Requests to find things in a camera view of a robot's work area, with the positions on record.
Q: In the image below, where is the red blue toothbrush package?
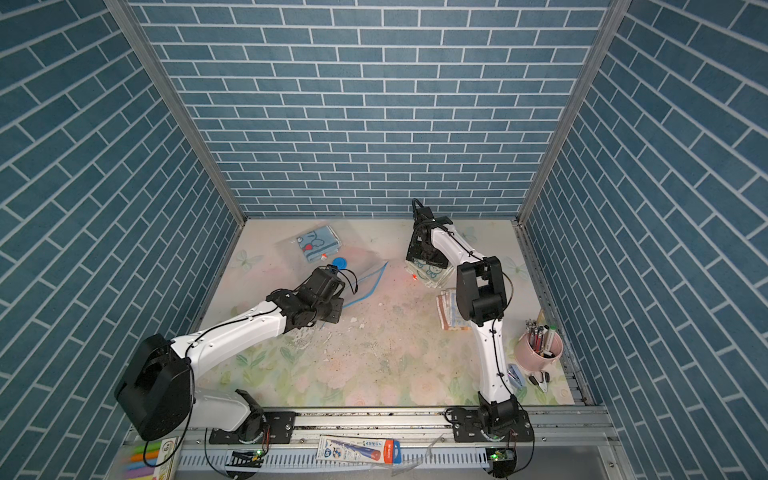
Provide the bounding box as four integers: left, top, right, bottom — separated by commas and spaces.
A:
316, 435, 402, 466

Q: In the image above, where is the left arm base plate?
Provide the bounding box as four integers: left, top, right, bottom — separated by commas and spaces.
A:
207, 411, 297, 446

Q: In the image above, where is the pink pen holder cup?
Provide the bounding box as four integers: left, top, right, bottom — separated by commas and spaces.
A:
514, 320, 564, 372

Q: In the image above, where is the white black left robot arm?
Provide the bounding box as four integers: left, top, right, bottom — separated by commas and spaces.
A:
115, 265, 359, 443

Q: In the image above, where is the coloured marker pack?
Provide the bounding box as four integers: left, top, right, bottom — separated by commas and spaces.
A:
118, 437, 179, 480

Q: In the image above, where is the clear vacuum bag blue zip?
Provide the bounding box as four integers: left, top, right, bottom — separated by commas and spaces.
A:
275, 221, 388, 310

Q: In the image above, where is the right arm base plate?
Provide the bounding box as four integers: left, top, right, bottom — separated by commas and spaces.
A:
443, 407, 535, 443

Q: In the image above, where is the aluminium mounting rail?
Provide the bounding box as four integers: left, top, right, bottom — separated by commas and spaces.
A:
113, 404, 619, 448

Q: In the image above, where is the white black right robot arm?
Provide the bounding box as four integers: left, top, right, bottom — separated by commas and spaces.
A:
406, 199, 520, 438

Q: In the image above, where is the blue cartoon towel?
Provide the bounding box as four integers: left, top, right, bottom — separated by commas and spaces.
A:
296, 225, 342, 263

